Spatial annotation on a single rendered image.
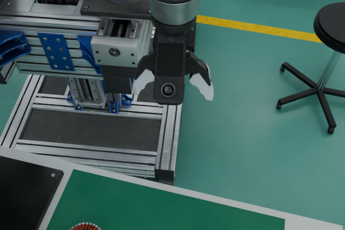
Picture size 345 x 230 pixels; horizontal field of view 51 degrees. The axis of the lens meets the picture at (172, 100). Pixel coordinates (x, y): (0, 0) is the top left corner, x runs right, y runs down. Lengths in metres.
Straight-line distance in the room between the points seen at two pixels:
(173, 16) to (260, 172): 1.51
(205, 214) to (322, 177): 1.11
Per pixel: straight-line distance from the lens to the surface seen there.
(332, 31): 1.88
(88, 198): 1.07
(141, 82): 0.67
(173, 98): 0.55
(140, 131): 1.79
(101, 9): 1.10
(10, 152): 1.21
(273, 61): 2.44
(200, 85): 0.65
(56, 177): 1.09
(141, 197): 1.04
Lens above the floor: 1.71
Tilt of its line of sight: 53 degrees down
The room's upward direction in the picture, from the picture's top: straight up
